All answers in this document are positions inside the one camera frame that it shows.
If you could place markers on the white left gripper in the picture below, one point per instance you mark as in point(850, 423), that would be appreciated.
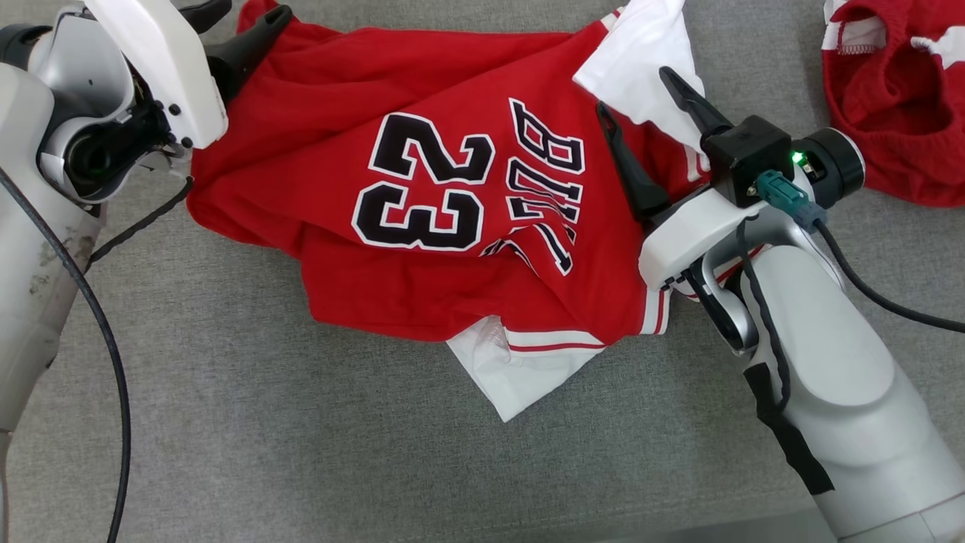
point(170, 68)

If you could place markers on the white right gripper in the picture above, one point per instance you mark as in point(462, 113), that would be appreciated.
point(690, 234)

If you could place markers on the red shorts with white stripe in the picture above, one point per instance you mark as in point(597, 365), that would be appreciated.
point(897, 113)

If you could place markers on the red jersey with number 23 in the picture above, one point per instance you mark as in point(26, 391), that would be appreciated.
point(339, 264)

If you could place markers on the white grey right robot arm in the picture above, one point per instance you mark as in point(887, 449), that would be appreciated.
point(844, 362)

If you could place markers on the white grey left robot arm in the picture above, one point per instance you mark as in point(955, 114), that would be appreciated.
point(38, 286)

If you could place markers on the grey fabric sofa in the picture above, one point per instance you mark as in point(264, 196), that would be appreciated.
point(301, 452)

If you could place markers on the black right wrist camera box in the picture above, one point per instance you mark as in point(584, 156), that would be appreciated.
point(746, 154)

